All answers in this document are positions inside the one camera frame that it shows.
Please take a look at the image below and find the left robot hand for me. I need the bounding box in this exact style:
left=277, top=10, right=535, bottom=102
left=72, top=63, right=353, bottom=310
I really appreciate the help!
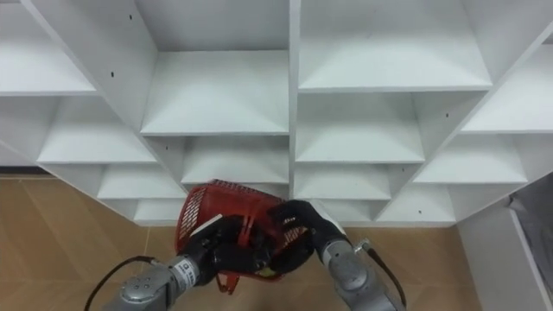
left=181, top=214, right=274, bottom=287

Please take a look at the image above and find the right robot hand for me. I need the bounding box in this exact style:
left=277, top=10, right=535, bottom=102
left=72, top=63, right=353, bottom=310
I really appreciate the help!
left=266, top=199, right=351, bottom=276

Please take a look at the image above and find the red plastic mesh basket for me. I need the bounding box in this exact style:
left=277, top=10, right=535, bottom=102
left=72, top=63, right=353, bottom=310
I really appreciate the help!
left=174, top=178, right=313, bottom=295

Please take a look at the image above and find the white cubby shelf unit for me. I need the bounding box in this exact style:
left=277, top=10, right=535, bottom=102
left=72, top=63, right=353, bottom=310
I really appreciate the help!
left=0, top=0, right=553, bottom=229

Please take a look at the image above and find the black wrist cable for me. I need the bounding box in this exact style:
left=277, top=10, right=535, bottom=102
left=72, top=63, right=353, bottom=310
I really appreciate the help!
left=353, top=238, right=408, bottom=308
left=83, top=255, right=157, bottom=311

